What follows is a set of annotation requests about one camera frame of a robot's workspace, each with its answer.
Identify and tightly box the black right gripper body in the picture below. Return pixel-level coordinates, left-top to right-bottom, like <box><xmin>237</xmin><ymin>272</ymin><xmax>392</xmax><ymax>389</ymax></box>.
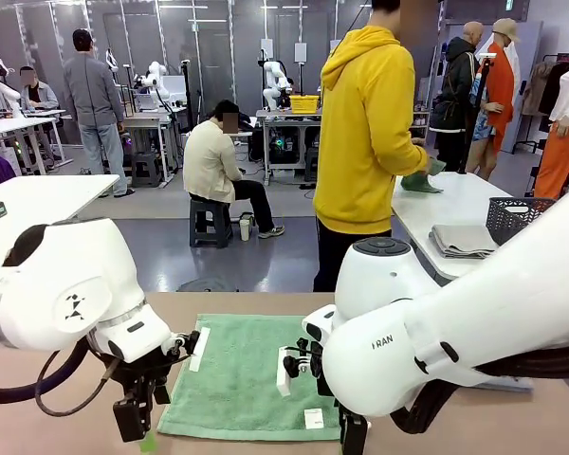
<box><xmin>314</xmin><ymin>351</ymin><xmax>336</xmax><ymax>398</ymax></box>

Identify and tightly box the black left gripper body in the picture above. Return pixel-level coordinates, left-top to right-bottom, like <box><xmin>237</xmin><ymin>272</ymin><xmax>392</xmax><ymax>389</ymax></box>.
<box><xmin>106</xmin><ymin>350</ymin><xmax>191</xmax><ymax>399</ymax></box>

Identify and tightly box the light green towel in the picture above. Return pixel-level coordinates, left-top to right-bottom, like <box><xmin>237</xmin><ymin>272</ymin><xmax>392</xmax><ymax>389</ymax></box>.
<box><xmin>156</xmin><ymin>312</ymin><xmax>342</xmax><ymax>443</ymax></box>

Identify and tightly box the dark green towel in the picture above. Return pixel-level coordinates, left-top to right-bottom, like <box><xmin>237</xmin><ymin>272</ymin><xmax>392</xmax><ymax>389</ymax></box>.
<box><xmin>400</xmin><ymin>157</ymin><xmax>448</xmax><ymax>195</ymax></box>

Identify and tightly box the person's right forearm yellow sleeve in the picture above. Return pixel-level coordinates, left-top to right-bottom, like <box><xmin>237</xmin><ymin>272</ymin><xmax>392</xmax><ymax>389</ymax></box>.
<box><xmin>386</xmin><ymin>135</ymin><xmax>431</xmax><ymax>177</ymax></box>

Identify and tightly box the dark grey plastic basket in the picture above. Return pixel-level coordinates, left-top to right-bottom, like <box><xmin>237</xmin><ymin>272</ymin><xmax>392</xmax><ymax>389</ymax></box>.
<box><xmin>484</xmin><ymin>196</ymin><xmax>559</xmax><ymax>246</ymax></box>

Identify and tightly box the yellow shopping basket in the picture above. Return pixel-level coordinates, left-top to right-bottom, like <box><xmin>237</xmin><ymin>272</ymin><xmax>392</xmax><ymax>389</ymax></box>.
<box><xmin>288</xmin><ymin>94</ymin><xmax>321</xmax><ymax>114</ymax></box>

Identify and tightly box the white rounded table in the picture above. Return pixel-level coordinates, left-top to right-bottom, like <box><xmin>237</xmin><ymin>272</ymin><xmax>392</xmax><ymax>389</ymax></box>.
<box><xmin>0</xmin><ymin>173</ymin><xmax>120</xmax><ymax>247</ymax></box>

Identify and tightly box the folded beige-grey towel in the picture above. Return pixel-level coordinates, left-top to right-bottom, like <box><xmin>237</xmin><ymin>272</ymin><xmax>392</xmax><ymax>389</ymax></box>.
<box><xmin>429</xmin><ymin>223</ymin><xmax>499</xmax><ymax>261</ymax></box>

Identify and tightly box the seated person cream jacket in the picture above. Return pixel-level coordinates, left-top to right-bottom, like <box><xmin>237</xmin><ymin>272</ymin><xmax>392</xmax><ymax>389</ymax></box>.
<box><xmin>182</xmin><ymin>99</ymin><xmax>285</xmax><ymax>240</ymax></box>

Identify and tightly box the white side table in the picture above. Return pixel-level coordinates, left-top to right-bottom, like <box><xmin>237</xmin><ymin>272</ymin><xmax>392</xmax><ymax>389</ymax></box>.
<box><xmin>389</xmin><ymin>170</ymin><xmax>537</xmax><ymax>288</ymax></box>

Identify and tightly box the black computer tower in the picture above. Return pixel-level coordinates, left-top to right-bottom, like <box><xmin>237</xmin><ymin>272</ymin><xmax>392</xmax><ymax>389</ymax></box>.
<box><xmin>267</xmin><ymin>127</ymin><xmax>304</xmax><ymax>167</ymax></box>

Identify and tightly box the person in yellow hoodie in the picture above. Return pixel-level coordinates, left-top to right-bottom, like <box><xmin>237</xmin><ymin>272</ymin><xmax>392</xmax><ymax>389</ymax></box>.
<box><xmin>311</xmin><ymin>0</ymin><xmax>431</xmax><ymax>293</ymax></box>

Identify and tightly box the grey metal workbench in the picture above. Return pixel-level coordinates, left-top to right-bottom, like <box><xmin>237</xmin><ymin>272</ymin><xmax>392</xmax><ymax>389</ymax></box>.
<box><xmin>255</xmin><ymin>108</ymin><xmax>324</xmax><ymax>187</ymax></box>

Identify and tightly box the white long desk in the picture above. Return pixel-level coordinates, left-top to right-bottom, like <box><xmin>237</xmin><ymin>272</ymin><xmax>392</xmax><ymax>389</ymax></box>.
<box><xmin>0</xmin><ymin>115</ymin><xmax>75</xmax><ymax>175</ymax></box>

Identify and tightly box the standing man grey clothes cap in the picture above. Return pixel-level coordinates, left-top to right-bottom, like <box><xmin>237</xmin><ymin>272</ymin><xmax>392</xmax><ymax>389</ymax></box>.
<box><xmin>64</xmin><ymin>27</ymin><xmax>137</xmax><ymax>199</ymax></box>

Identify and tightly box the white shelf with shoes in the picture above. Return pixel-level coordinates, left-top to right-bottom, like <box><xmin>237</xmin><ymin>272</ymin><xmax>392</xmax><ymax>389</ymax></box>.
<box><xmin>410</xmin><ymin>109</ymin><xmax>431</xmax><ymax>143</ymax></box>

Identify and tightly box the mannequin in dark jacket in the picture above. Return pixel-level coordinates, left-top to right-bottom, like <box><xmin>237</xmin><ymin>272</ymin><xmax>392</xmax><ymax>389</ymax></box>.
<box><xmin>429</xmin><ymin>21</ymin><xmax>485</xmax><ymax>174</ymax></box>

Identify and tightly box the mannequin in orange with cap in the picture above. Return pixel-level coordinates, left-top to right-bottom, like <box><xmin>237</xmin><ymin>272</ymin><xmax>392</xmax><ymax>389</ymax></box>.
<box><xmin>464</xmin><ymin>17</ymin><xmax>522</xmax><ymax>181</ymax></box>

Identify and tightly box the clothes rack with garments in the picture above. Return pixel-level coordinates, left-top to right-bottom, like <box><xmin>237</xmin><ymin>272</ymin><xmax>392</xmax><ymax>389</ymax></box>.
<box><xmin>520</xmin><ymin>52</ymin><xmax>569</xmax><ymax>118</ymax></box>

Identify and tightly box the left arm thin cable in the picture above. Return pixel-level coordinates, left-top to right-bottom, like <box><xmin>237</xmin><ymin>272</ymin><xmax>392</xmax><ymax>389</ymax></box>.
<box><xmin>33</xmin><ymin>350</ymin><xmax>122</xmax><ymax>418</ymax></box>

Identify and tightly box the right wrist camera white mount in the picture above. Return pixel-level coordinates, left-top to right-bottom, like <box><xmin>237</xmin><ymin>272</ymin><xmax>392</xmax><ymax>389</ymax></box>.
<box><xmin>274</xmin><ymin>337</ymin><xmax>324</xmax><ymax>399</ymax></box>

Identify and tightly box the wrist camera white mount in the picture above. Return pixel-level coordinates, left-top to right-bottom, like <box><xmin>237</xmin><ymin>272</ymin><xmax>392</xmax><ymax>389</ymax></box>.
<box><xmin>274</xmin><ymin>337</ymin><xmax>324</xmax><ymax>399</ymax></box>
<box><xmin>170</xmin><ymin>326</ymin><xmax>211</xmax><ymax>373</ymax></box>

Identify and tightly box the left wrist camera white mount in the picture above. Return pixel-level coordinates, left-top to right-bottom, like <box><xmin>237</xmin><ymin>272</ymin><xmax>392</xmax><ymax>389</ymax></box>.
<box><xmin>170</xmin><ymin>326</ymin><xmax>211</xmax><ymax>373</ymax></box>

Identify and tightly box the right arm black hose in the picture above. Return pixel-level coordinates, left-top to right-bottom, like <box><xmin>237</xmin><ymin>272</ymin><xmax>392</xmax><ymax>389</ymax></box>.
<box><xmin>389</xmin><ymin>343</ymin><xmax>569</xmax><ymax>436</ymax></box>

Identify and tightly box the arm black hose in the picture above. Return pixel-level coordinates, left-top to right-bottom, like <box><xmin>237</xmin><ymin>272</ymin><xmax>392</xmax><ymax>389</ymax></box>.
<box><xmin>389</xmin><ymin>343</ymin><xmax>569</xmax><ymax>436</ymax></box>
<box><xmin>0</xmin><ymin>337</ymin><xmax>92</xmax><ymax>405</ymax></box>

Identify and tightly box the left arm black hose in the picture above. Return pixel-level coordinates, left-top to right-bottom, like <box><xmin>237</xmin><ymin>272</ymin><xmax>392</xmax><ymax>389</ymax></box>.
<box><xmin>0</xmin><ymin>337</ymin><xmax>92</xmax><ymax>405</ymax></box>

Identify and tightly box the grey frame work table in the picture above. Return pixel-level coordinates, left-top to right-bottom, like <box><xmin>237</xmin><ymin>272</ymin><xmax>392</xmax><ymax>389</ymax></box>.
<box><xmin>121</xmin><ymin>106</ymin><xmax>184</xmax><ymax>186</ymax></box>

